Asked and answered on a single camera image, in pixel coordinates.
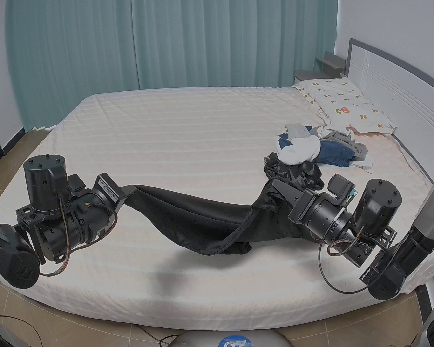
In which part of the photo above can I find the black T-shirt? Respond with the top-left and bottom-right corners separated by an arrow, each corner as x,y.
124,179 -> 326,256

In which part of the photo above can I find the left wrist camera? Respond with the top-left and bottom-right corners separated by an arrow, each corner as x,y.
67,174 -> 88,199

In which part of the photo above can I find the black cable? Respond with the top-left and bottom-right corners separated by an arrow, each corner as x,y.
318,230 -> 371,295
39,194 -> 75,277

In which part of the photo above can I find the white printed pillow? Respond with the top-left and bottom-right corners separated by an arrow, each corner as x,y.
291,78 -> 396,134

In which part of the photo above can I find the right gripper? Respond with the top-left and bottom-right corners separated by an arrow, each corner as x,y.
271,179 -> 356,246

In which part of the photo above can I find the black shiny garment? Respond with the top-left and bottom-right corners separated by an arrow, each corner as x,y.
263,152 -> 324,191

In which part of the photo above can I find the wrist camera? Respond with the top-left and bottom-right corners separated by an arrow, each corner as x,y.
67,174 -> 88,199
326,174 -> 357,207

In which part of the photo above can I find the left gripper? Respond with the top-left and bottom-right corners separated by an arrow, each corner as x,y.
67,173 -> 138,243

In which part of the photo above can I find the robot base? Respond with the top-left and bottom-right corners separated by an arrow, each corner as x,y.
174,329 -> 290,347

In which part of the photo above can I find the grey bedside table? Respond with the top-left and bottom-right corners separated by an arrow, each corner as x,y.
294,51 -> 346,82

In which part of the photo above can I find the blue-green curtain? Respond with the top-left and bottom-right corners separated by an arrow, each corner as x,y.
5,0 -> 140,131
132,0 -> 339,89

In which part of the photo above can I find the bed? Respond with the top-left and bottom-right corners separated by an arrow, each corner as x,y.
0,38 -> 434,330

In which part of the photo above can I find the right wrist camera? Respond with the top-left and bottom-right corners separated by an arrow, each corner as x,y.
326,174 -> 357,207

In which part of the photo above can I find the pile of clothes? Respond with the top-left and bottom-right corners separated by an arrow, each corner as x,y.
275,122 -> 375,174

